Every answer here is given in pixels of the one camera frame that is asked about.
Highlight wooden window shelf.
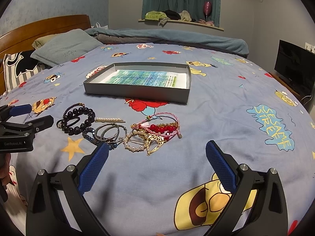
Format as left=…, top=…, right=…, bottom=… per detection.
left=138, top=19, right=224, bottom=31

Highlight pearl ring hair clip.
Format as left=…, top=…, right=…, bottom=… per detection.
left=123, top=129, right=148, bottom=153

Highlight pink cord bracelet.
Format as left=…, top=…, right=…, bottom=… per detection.
left=133, top=112, right=183, bottom=139

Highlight wooden headboard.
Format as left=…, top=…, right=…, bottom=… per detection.
left=0, top=14, right=92, bottom=97

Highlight blue crystal bead bracelet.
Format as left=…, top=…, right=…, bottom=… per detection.
left=82, top=127, right=119, bottom=150

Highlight gold filigree hair clip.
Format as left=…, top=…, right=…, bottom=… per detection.
left=145, top=134, right=165, bottom=156

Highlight large black bead bracelet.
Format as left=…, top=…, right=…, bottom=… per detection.
left=60, top=107, right=96, bottom=136

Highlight green cloth on shelf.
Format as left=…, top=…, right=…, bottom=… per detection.
left=145, top=11, right=169, bottom=21

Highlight striped cartoon pillow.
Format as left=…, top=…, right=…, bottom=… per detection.
left=2, top=50, right=48, bottom=93

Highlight green printed paper sheet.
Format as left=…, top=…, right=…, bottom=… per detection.
left=99, top=70, right=187, bottom=89

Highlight white wall socket strip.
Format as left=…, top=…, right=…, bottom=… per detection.
left=304, top=42, right=315, bottom=54

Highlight grey-blue pillow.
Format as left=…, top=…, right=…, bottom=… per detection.
left=31, top=29, right=102, bottom=67

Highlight beige cloth on shelf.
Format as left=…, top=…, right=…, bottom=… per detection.
left=179, top=10, right=192, bottom=22

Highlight red bead bracelet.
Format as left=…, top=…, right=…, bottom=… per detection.
left=147, top=124, right=178, bottom=142

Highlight grey cardboard box tray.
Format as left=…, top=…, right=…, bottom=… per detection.
left=83, top=62, right=191, bottom=104

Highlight black monitor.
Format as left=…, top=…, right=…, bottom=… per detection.
left=274, top=40, right=314, bottom=91

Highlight olive pillow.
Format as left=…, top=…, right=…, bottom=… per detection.
left=31, top=34, right=59, bottom=50

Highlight Sesame Street blue bedsheet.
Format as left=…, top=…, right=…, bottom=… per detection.
left=1, top=44, right=314, bottom=235

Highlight black cloth on shelf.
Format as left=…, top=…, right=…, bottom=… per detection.
left=164, top=10, right=181, bottom=20

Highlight teal folded blanket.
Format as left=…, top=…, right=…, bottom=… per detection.
left=85, top=28, right=249, bottom=57

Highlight pink balloon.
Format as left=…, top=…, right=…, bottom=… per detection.
left=203, top=1, right=212, bottom=21

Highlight person left hand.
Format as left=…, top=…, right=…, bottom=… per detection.
left=0, top=153, right=11, bottom=186

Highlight small dark bead bracelet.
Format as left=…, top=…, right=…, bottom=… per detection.
left=62, top=102, right=86, bottom=121

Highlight silver bangle bracelets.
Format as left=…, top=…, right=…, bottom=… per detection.
left=94, top=123, right=128, bottom=143

